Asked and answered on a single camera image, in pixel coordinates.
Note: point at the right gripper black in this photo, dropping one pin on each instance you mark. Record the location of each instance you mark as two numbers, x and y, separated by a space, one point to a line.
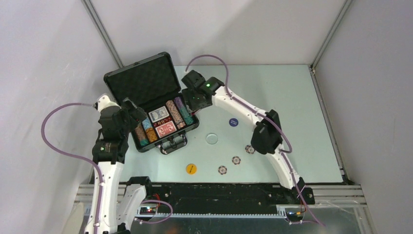
195 105

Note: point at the purple chip stack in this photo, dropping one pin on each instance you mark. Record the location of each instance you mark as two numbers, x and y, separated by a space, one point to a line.
178 102

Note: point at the pink brown chip stack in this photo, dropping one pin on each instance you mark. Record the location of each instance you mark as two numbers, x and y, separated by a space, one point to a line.
180 123

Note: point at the blue small blind button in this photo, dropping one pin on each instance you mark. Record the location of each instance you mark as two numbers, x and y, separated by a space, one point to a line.
233 122

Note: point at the clear round dealer button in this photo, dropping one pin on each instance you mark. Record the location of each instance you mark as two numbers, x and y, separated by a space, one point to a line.
211 138

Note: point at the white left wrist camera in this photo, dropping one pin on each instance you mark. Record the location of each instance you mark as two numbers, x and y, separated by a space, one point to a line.
104 101

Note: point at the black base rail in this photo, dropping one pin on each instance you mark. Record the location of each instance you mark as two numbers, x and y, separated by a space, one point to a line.
223 198

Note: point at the poker chip near triangle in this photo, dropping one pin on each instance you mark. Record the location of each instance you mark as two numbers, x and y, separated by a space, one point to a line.
249 149

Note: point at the red playing card deck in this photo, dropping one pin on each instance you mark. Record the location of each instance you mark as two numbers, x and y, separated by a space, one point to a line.
165 129

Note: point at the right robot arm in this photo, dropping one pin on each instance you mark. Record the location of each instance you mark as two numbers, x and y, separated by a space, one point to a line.
267 139

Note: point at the poker chip lower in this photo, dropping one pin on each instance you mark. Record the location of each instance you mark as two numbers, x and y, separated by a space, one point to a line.
222 170

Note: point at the blue playing card deck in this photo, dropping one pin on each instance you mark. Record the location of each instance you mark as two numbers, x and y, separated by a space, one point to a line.
159 114

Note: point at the black poker set case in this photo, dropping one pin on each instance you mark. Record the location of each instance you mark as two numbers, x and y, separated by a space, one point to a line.
150 83

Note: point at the yellow round button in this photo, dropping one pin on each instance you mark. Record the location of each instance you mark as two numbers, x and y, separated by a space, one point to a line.
191 169

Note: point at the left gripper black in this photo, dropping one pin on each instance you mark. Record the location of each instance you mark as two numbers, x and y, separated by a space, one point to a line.
131 111

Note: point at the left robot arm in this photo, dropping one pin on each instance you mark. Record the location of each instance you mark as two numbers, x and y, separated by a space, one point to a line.
109 152

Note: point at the poker chip middle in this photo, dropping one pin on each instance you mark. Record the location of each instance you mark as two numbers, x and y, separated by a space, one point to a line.
236 160

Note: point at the brown teal chip stack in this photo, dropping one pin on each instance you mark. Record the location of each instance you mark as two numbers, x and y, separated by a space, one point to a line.
141 135

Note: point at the orange blue chip stack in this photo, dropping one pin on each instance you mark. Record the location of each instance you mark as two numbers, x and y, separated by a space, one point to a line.
149 130

